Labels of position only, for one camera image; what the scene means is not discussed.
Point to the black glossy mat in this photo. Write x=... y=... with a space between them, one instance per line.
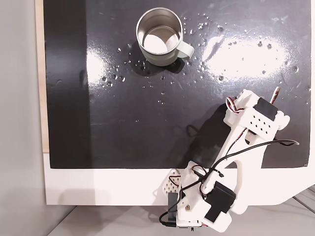
x=123 y=123

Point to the pale green steel mug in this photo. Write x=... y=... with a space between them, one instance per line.
x=157 y=57

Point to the white table board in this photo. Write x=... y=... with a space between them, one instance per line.
x=98 y=184

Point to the pale wooden board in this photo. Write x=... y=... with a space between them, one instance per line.
x=40 y=73

